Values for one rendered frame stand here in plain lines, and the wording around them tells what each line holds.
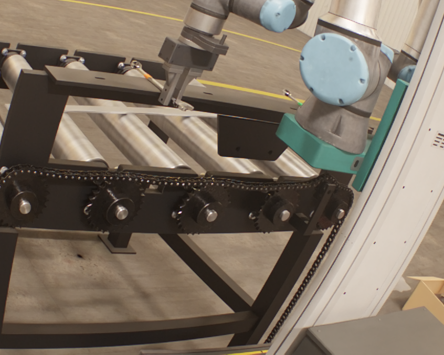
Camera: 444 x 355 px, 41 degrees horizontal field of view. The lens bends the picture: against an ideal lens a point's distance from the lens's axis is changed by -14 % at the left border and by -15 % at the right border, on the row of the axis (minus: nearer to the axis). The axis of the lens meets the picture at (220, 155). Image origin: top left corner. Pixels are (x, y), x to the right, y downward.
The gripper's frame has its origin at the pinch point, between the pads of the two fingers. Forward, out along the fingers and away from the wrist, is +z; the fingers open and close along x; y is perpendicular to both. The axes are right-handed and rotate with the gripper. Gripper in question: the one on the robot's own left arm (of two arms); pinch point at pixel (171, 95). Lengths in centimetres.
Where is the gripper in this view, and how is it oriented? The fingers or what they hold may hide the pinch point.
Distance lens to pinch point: 154.4
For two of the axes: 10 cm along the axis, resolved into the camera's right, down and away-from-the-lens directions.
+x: -7.3, -0.7, -6.8
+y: -5.7, -4.9, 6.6
